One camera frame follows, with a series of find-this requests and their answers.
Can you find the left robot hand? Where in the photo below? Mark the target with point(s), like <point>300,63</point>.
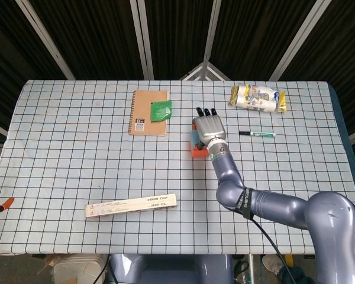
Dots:
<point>7,203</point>

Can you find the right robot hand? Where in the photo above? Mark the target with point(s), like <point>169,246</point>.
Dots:
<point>210,125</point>

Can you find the blue foam cube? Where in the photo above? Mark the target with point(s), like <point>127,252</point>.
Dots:
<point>194,137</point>

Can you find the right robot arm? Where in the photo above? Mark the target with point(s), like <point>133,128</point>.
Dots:
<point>284,204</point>

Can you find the large orange foam cube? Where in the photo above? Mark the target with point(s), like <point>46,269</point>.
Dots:
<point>199,154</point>

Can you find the green foil packet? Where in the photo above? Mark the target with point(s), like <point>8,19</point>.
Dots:
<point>160,111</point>

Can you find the green white marker pen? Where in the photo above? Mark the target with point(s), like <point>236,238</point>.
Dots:
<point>261,135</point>

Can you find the white yellow snack bag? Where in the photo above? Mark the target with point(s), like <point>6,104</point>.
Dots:
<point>256,99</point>

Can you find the brown spiral notebook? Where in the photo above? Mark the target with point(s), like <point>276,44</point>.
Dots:
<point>142,109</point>

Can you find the blue checked tablecloth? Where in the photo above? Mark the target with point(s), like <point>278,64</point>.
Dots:
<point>77,148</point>

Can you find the white plastic bin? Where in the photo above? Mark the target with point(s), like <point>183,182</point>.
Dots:
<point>77,269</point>

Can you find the long baking paper box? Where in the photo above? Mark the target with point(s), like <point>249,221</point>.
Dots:
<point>130,205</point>

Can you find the dark folding partition screen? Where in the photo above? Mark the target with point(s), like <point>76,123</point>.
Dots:
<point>91,38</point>

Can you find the grey-blue robot torso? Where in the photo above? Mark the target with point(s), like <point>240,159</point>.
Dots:
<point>171,270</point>

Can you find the white sneaker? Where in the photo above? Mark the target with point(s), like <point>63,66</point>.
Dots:
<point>270,264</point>

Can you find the dark blue trouser leg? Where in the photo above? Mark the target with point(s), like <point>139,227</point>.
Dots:
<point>298,276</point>

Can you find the white triangular metal frame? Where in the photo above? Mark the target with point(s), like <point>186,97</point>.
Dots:
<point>205,72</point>

